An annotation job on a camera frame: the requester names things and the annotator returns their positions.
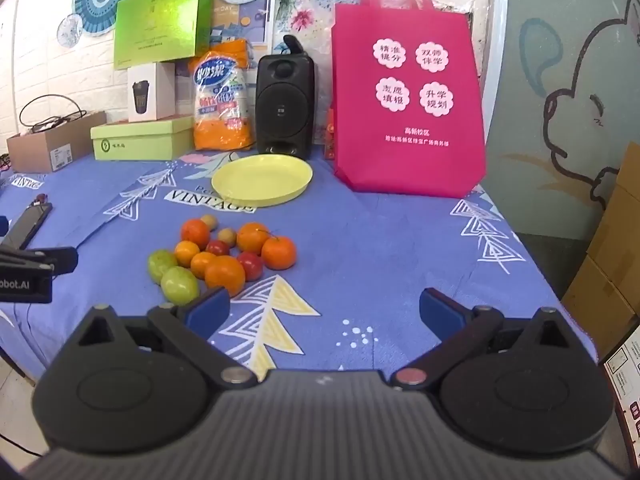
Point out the small orange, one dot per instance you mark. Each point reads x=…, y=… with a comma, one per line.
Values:
x=186, y=253

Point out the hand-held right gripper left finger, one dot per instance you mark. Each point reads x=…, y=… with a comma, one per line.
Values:
x=207, y=306

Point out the white cup box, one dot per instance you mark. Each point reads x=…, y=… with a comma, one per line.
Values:
x=150, y=92

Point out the small brown fruit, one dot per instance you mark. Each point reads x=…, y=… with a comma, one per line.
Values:
x=210, y=221
x=227, y=235

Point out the shiny green gift box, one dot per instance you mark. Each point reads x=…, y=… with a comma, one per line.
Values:
x=160, y=25

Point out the pink tote bag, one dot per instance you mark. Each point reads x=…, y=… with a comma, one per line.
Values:
x=407, y=150

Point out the light green shoebox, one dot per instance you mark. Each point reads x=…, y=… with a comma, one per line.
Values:
x=140, y=142

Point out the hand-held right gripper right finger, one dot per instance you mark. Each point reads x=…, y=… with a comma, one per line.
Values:
x=440, y=306

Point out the floral wall decoration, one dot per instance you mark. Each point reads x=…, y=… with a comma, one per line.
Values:
x=305, y=15

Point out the red packet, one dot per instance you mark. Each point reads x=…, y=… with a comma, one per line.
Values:
x=330, y=135

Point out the brown cardboard carton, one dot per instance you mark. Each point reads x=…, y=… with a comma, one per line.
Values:
x=620, y=220
x=595, y=300

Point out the white printed sheet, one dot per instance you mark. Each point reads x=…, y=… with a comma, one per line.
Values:
x=625, y=385

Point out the blue printed tablecloth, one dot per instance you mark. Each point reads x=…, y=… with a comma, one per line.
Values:
x=380, y=250

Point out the brown cardboard box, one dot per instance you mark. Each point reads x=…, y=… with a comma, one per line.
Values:
x=50, y=147

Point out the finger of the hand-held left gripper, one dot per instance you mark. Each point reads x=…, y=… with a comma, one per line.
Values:
x=60, y=259

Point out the wall poster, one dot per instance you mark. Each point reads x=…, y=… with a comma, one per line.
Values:
x=250, y=25

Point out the orange bag of cups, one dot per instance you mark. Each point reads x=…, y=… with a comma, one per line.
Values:
x=222, y=110

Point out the large orange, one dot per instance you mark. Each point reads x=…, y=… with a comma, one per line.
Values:
x=225, y=275

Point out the green tomato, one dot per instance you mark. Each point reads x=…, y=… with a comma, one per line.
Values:
x=180, y=285
x=161, y=265

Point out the yellow plate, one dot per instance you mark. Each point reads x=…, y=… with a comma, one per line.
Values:
x=260, y=180

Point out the small blue paper fan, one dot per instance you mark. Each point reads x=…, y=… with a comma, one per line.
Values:
x=69, y=30

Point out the black speaker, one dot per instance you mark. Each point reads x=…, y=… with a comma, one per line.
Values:
x=285, y=110

